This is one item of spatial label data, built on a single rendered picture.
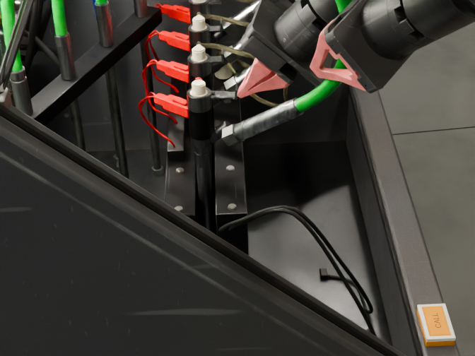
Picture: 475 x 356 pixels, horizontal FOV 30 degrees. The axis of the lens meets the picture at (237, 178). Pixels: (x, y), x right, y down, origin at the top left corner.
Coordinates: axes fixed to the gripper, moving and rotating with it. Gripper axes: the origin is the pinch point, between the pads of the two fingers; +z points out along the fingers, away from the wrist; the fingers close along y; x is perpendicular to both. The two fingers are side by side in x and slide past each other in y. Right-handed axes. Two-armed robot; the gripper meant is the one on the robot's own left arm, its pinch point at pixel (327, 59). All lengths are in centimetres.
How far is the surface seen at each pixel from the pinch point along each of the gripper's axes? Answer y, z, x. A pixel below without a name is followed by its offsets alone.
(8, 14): 11.3, 22.1, -23.9
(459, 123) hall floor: -141, 149, 78
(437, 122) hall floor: -138, 154, 74
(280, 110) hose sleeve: 4.0, 5.8, 1.2
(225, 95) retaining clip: -0.7, 19.4, -1.9
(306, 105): 3.0, 3.3, 2.2
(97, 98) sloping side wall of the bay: -7, 60, -10
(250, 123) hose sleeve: 5.4, 9.4, 0.6
